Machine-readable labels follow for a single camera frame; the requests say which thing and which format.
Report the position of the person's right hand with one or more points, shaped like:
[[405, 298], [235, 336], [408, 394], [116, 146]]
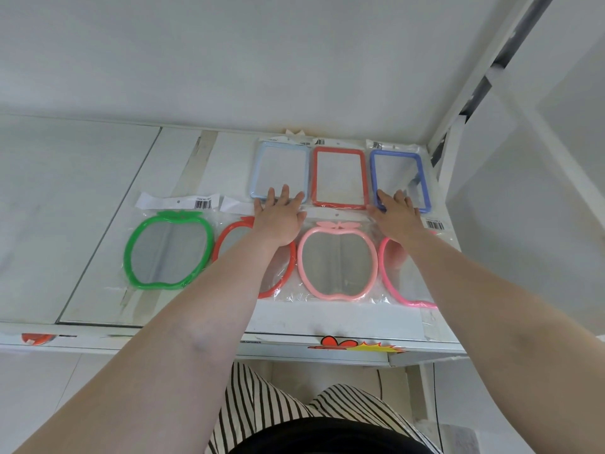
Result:
[[399, 222]]

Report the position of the person's left hand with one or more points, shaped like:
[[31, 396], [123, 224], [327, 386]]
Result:
[[279, 222]]

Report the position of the person's left middle finger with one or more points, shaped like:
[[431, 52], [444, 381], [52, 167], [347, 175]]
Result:
[[285, 194]]

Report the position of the person's left little finger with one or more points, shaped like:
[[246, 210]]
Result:
[[258, 208]]

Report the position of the person's left thumb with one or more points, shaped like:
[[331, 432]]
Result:
[[302, 216]]

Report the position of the person's right middle finger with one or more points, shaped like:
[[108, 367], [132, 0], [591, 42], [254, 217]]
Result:
[[400, 198]]

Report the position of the person's right thumb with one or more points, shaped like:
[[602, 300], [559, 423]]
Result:
[[373, 212]]

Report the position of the dark blue rectangular mirror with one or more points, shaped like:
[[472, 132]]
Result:
[[401, 170]]

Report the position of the light blue rectangular mirror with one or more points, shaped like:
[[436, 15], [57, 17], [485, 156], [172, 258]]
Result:
[[279, 165]]

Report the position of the person's left forearm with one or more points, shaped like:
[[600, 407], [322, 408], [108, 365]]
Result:
[[189, 335]]

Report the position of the person's right forearm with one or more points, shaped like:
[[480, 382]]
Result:
[[496, 335]]

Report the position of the red apple-shaped mirror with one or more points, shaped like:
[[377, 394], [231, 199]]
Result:
[[231, 241]]

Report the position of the red rectangular mirror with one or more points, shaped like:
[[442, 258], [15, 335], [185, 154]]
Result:
[[338, 177]]

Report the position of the hot pink apple-shaped mirror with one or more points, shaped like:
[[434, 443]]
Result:
[[394, 262]]

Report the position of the light pink apple-shaped mirror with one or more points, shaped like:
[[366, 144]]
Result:
[[338, 264]]

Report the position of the green apple-shaped mirror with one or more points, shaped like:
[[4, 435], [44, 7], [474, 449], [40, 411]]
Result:
[[165, 255]]

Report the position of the red and yellow sticker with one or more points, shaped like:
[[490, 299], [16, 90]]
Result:
[[349, 345]]

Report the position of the striped garment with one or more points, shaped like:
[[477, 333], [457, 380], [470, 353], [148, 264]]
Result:
[[246, 401]]

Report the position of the black garment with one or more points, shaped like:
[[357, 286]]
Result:
[[331, 439]]

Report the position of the orange sticker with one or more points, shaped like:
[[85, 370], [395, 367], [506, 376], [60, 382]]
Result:
[[38, 338]]

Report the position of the white shelf price rail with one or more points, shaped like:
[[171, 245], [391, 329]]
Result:
[[283, 350]]

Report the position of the white metal shelf frame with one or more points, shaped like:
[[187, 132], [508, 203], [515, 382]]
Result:
[[482, 66]]

